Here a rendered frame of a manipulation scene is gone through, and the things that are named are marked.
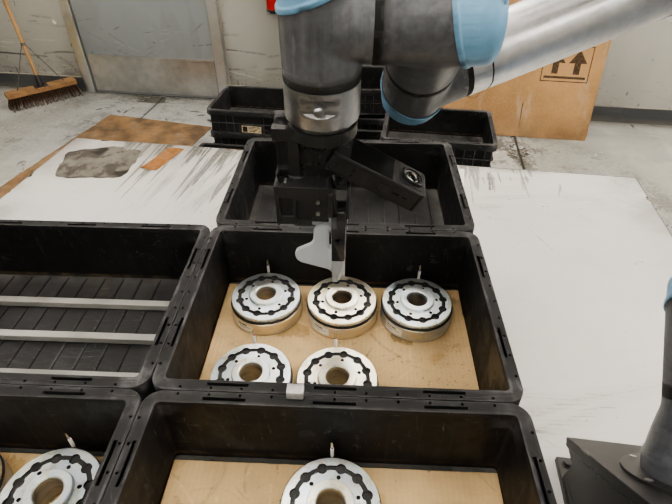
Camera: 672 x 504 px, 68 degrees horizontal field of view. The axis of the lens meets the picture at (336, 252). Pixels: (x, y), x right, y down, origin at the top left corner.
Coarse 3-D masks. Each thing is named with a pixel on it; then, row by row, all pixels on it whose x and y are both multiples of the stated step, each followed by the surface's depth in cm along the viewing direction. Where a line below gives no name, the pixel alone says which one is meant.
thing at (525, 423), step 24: (144, 408) 51; (264, 408) 52; (288, 408) 52; (312, 408) 52; (336, 408) 51; (360, 408) 51; (384, 408) 51; (408, 408) 51; (432, 408) 53; (456, 408) 52; (480, 408) 51; (504, 408) 51; (144, 432) 49; (528, 432) 49; (120, 456) 47; (528, 456) 47; (120, 480) 47
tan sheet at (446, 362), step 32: (384, 288) 80; (224, 320) 75; (224, 352) 70; (288, 352) 70; (384, 352) 70; (416, 352) 70; (448, 352) 70; (384, 384) 66; (416, 384) 66; (448, 384) 66
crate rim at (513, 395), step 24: (216, 240) 74; (480, 264) 71; (192, 288) 65; (168, 336) 59; (504, 336) 59; (168, 360) 56; (504, 360) 56; (168, 384) 54; (192, 384) 54; (216, 384) 54; (240, 384) 54; (264, 384) 54; (312, 384) 54
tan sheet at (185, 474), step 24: (168, 480) 56; (192, 480) 56; (216, 480) 56; (240, 480) 56; (264, 480) 56; (288, 480) 56; (384, 480) 56; (408, 480) 56; (432, 480) 56; (456, 480) 56; (480, 480) 56
